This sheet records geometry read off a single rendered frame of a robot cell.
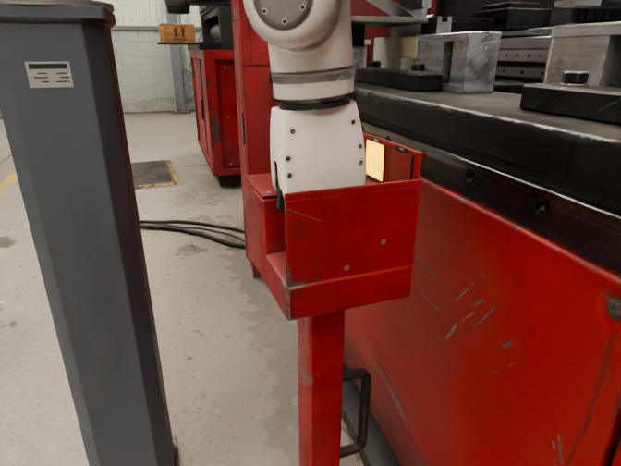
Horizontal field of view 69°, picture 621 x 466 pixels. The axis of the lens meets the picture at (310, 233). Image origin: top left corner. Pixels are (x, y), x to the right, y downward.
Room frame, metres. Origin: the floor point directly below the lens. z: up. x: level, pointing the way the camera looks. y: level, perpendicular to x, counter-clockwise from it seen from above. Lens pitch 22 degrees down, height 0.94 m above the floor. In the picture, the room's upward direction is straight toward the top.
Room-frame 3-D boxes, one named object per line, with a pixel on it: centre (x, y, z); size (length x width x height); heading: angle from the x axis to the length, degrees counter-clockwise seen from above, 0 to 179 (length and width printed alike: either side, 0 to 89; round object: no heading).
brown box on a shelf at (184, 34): (3.23, 0.88, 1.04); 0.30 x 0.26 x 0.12; 18
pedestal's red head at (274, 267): (0.55, -0.01, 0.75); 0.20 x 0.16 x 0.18; 20
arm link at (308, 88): (0.49, 0.00, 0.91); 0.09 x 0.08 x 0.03; 110
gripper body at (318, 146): (0.49, -0.01, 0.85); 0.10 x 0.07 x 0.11; 110
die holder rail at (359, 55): (1.56, -0.07, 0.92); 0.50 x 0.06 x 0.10; 15
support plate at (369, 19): (0.99, -0.07, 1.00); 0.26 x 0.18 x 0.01; 105
